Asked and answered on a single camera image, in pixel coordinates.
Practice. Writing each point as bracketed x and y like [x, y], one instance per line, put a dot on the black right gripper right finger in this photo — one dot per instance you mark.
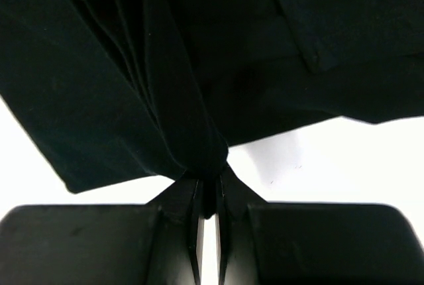
[263, 242]

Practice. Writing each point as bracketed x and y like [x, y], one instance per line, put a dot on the black t-shirt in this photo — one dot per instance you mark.
[114, 90]

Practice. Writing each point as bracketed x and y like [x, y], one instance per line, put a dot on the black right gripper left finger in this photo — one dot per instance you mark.
[154, 243]

